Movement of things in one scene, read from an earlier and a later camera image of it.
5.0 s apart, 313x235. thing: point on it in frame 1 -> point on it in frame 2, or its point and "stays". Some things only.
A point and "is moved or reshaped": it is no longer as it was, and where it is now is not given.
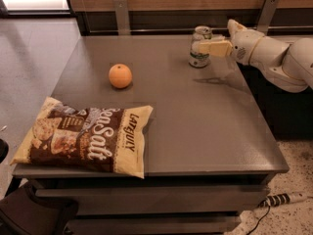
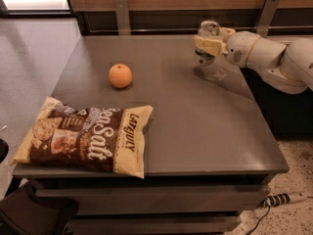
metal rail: (288, 29) stays
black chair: (22, 212) stays
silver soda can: (201, 33) is moved or reshaped
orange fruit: (120, 75) stays
